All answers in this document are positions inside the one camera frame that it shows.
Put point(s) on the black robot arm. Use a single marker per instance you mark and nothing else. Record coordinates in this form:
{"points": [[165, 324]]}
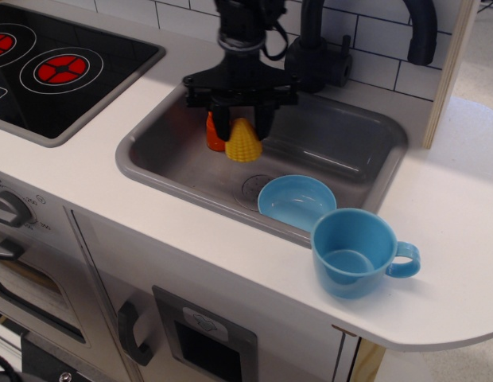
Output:
{"points": [[243, 24]]}

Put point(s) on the black toy faucet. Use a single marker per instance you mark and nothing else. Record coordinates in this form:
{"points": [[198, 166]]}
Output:
{"points": [[315, 65]]}

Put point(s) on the grey toy sink basin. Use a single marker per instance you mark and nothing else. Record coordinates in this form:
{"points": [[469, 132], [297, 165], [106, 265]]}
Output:
{"points": [[355, 152]]}

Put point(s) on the toy oven door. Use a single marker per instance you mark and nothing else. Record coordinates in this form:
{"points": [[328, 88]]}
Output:
{"points": [[39, 288]]}

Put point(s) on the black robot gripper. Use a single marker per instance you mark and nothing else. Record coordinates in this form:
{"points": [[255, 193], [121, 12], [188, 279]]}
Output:
{"points": [[241, 79]]}

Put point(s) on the orange toy carrot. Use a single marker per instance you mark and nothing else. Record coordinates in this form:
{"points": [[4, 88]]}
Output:
{"points": [[213, 141]]}

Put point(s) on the black toy stovetop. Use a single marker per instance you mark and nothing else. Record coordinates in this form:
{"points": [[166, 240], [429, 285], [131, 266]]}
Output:
{"points": [[57, 75]]}

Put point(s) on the wooden side panel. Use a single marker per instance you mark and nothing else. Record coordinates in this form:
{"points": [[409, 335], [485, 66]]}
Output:
{"points": [[460, 36]]}

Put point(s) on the grey oven knob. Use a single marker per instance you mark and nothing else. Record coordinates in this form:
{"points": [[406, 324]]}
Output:
{"points": [[13, 211]]}

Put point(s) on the light blue cup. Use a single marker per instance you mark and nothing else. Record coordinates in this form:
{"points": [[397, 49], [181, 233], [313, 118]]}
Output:
{"points": [[353, 250]]}

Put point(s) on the grey dishwasher panel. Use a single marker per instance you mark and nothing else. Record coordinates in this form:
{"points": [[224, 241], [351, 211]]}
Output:
{"points": [[207, 342]]}

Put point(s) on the yellow toy corn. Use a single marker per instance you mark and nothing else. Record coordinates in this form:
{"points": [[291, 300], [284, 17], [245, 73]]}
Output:
{"points": [[244, 144]]}

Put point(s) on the black cabinet door handle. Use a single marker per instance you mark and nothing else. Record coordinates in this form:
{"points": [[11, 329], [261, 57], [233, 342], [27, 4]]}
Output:
{"points": [[127, 317]]}

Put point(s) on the light blue bowl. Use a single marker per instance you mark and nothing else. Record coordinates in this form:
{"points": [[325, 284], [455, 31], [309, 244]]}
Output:
{"points": [[296, 200]]}

